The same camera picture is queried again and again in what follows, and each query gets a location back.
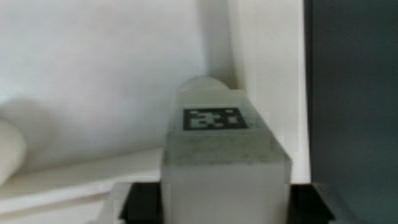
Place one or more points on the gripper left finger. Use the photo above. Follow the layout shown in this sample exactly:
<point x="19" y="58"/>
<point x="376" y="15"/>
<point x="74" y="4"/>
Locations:
<point x="133" y="206"/>

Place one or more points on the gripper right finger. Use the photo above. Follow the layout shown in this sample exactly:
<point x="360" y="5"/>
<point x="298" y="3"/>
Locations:
<point x="316" y="206"/>

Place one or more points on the white table leg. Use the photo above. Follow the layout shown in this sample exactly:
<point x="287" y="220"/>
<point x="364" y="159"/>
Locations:
<point x="227" y="167"/>

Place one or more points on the white square tabletop part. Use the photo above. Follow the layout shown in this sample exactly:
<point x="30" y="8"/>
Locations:
<point x="97" y="57"/>

